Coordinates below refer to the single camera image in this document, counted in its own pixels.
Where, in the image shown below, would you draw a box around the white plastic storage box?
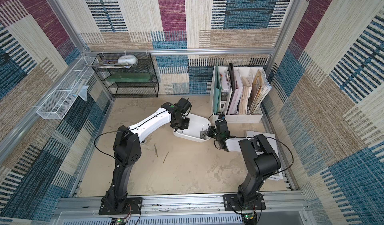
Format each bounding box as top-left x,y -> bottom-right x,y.
173,114 -> 211,143

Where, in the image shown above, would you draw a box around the white Inedia magazine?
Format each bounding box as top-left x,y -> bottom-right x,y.
246,131 -> 283,181

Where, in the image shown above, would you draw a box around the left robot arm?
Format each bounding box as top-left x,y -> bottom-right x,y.
99,98 -> 192,215

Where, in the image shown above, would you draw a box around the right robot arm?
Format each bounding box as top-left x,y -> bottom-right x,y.
207,119 -> 281,212

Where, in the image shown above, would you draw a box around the white desktop file organizer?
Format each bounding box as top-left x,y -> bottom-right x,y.
210,65 -> 263,123

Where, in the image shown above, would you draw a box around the green folder in organizer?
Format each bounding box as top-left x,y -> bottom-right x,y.
213,65 -> 222,113

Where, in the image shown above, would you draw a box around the brown envelopes in organizer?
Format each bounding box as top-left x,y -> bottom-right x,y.
249,70 -> 272,114

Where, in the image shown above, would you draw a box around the black binder in organizer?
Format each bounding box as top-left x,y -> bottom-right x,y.
227,63 -> 236,91

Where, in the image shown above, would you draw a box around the white round device on shelf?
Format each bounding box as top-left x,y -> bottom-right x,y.
118,55 -> 138,66

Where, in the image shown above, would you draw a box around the magazines on black shelf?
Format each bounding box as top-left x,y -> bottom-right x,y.
88,60 -> 138,69

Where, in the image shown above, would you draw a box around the black wire mesh shelf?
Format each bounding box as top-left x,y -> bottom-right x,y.
92,52 -> 160,99

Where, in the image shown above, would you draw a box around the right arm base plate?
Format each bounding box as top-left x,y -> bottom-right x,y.
223,193 -> 266,212

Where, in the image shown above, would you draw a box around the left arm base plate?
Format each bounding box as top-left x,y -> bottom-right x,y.
99,197 -> 143,216

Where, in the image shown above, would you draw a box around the white wire wall basket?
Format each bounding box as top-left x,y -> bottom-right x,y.
37,56 -> 94,120

